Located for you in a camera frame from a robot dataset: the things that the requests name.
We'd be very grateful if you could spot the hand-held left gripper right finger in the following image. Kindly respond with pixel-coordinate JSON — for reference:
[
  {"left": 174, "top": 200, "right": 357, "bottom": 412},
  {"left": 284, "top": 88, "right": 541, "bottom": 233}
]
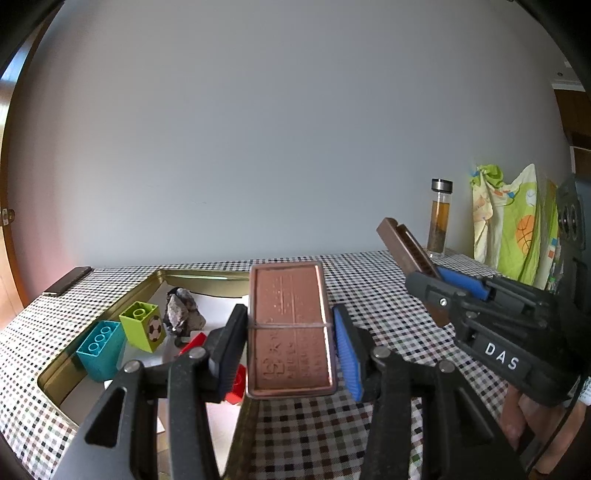
[{"left": 331, "top": 303, "right": 527, "bottom": 480}]

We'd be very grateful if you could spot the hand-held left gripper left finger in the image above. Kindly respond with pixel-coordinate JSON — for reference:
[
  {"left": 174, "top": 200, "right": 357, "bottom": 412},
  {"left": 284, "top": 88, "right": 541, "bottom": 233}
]
[{"left": 51, "top": 303, "right": 249, "bottom": 480}]

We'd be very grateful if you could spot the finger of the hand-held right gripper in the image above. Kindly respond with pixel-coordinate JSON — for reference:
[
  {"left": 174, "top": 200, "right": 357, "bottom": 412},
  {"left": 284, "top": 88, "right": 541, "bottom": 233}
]
[
  {"left": 405, "top": 271, "right": 525, "bottom": 334},
  {"left": 435, "top": 266, "right": 556, "bottom": 311}
]

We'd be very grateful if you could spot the red toy block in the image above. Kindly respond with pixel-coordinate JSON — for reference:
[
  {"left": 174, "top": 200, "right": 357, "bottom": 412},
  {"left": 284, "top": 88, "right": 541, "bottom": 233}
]
[{"left": 178, "top": 331, "right": 247, "bottom": 406}]

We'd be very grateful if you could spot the grey rock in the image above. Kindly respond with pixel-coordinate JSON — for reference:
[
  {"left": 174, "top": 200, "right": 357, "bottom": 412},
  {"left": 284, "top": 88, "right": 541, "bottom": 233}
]
[{"left": 164, "top": 287, "right": 207, "bottom": 337}]

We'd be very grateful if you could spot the thin rubber band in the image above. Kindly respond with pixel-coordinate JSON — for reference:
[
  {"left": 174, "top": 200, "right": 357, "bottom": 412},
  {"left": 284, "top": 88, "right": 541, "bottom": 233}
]
[{"left": 247, "top": 322, "right": 334, "bottom": 331}]

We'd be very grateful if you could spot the gold tin box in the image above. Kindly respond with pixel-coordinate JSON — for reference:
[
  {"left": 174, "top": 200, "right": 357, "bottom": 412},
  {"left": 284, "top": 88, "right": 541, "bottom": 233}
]
[{"left": 37, "top": 269, "right": 260, "bottom": 480}]

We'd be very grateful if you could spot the copper tin case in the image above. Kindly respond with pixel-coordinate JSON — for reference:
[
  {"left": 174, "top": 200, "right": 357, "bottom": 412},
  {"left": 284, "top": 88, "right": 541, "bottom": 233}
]
[{"left": 246, "top": 260, "right": 338, "bottom": 398}]

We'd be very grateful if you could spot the green soccer print block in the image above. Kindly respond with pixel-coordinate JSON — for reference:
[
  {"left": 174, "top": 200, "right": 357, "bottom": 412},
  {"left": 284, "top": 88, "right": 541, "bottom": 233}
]
[{"left": 119, "top": 301, "right": 166, "bottom": 354}]

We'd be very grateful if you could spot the teal toy block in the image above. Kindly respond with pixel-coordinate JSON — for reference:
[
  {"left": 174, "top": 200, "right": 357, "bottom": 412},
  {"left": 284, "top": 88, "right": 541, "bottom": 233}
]
[{"left": 76, "top": 320, "right": 127, "bottom": 383}]

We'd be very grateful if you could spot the person's right hand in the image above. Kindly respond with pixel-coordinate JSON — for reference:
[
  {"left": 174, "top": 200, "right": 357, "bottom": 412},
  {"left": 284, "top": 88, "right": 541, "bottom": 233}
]
[{"left": 501, "top": 383, "right": 591, "bottom": 472}]

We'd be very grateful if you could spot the glass tea bottle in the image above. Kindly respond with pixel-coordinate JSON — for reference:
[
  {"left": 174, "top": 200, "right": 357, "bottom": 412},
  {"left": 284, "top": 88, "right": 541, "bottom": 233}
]
[{"left": 427, "top": 178, "right": 453, "bottom": 259}]

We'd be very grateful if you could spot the checkered tablecloth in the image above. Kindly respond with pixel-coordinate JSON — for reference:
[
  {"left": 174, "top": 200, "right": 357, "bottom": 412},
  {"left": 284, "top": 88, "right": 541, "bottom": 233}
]
[{"left": 0, "top": 249, "right": 578, "bottom": 480}]

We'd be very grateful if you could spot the printed green blanket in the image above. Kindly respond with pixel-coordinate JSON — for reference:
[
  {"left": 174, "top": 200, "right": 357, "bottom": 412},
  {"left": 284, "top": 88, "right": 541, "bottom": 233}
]
[{"left": 468, "top": 163, "right": 561, "bottom": 291}]

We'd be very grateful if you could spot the black remote on table edge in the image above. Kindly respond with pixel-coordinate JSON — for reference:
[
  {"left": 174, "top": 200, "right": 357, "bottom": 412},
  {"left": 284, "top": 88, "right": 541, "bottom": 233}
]
[{"left": 42, "top": 266, "right": 93, "bottom": 297}]

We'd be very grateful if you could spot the wooden wardrobe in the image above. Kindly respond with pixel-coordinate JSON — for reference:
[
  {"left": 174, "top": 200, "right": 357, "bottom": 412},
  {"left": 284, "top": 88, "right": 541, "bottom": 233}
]
[{"left": 549, "top": 78, "right": 591, "bottom": 185}]

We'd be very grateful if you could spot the wooden door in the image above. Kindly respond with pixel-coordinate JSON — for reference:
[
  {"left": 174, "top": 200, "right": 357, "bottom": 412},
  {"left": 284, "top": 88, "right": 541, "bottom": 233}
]
[{"left": 0, "top": 32, "right": 44, "bottom": 319}]

